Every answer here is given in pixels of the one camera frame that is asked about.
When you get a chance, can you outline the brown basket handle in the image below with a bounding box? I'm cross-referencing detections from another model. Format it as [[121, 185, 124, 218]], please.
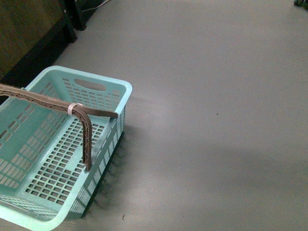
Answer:
[[0, 84, 118, 171]]

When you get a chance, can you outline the light blue plastic basket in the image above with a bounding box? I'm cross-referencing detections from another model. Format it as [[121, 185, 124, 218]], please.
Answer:
[[0, 66, 132, 231]]

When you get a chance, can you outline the dark wooden cabinet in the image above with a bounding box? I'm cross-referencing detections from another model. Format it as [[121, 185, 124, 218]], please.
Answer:
[[0, 0, 88, 82]]

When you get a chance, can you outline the white cable tie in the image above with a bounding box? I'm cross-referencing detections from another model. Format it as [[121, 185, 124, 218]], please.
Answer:
[[67, 103, 83, 116]]

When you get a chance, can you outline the white cable on floor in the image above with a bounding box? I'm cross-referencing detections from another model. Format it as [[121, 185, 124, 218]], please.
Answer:
[[81, 0, 110, 13]]

